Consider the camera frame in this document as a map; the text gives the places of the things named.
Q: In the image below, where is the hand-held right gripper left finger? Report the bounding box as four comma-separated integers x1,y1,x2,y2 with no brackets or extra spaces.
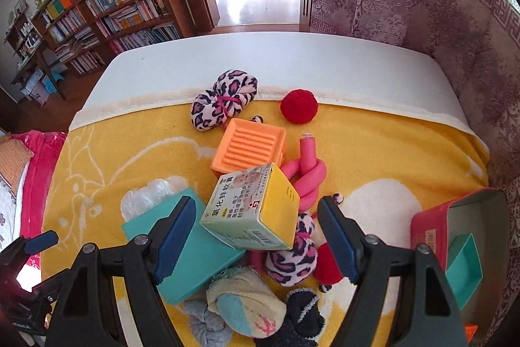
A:
45,196,200,347

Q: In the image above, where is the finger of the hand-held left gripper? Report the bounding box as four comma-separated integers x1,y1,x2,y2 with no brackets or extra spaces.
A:
0,231,59,264
28,276,72,301

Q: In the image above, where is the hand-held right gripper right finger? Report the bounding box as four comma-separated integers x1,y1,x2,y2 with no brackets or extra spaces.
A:
317,196,468,347

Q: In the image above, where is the red pompom ball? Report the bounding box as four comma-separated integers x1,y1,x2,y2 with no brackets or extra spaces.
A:
280,89,319,125
313,243,346,285

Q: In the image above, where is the large teal box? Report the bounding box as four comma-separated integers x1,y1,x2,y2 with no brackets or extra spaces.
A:
122,187,246,306

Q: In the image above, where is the pink leopard print fabric pouch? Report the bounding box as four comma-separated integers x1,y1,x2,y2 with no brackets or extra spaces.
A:
266,212,318,287
191,69,259,132

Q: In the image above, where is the clear plastic packet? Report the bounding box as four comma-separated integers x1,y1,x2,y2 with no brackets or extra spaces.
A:
121,176,191,228

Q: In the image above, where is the black sock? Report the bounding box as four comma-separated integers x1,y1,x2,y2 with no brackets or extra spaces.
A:
254,288,326,347

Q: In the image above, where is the yellow and green medicine box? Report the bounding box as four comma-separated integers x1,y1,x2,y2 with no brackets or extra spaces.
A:
199,162,300,250

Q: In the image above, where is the grey sock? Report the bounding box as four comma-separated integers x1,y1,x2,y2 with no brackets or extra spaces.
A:
183,299,232,347

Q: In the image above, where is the red cardboard box container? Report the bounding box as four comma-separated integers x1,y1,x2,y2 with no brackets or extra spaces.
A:
410,188,510,347

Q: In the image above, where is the cream and blue sock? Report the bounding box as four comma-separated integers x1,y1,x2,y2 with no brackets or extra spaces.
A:
206,268,287,339

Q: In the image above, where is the orange plastic block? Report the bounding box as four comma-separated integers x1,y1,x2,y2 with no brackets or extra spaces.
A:
210,118,287,179

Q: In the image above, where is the white floral quilt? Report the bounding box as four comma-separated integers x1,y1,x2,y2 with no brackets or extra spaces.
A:
0,168,29,242

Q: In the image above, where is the red blanket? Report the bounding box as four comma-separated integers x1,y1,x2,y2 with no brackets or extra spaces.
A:
16,131,68,270

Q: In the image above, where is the orange patterned pillow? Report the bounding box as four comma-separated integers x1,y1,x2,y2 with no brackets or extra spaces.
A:
0,136,35,185

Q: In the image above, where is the yellow and white towel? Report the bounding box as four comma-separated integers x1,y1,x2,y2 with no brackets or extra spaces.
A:
41,87,490,347

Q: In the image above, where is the small teal open box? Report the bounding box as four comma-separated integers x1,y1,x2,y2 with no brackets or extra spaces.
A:
445,233,484,309

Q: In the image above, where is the small dark wooden shelf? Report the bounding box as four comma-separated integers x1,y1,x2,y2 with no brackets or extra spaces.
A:
4,11,68,101

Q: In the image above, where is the purple patterned lace curtain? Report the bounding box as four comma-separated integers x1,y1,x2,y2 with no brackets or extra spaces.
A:
309,0,520,347

